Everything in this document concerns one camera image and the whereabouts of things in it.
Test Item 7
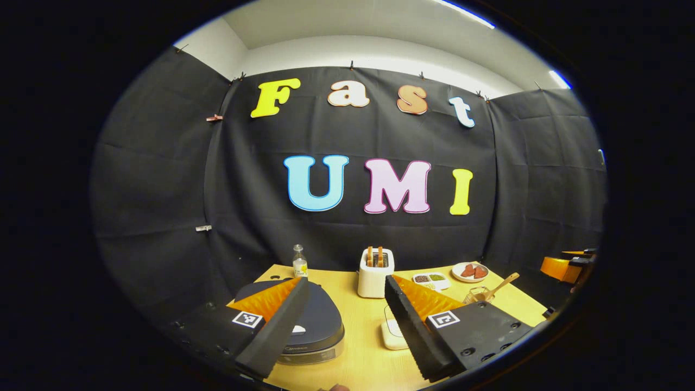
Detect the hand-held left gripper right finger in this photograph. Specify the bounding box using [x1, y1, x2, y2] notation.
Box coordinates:
[384, 274, 535, 382]

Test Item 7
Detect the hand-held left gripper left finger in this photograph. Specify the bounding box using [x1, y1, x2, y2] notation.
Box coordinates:
[174, 277, 311, 380]

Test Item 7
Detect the dark grey rice cooker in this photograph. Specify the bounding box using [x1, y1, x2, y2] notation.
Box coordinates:
[233, 278, 345, 365]

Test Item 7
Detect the white divided dish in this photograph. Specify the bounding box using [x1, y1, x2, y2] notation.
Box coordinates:
[412, 272, 451, 291]

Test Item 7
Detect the white toaster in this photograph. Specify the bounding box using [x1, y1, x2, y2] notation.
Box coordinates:
[357, 247, 395, 299]

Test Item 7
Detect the white round plate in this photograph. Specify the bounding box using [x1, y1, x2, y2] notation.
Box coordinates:
[452, 262, 490, 283]

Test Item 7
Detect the glass bottle yellow label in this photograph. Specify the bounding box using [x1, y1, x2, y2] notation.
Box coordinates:
[292, 244, 308, 279]

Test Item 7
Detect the long ceiling light strip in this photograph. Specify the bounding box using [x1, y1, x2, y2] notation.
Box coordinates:
[434, 0, 496, 29]

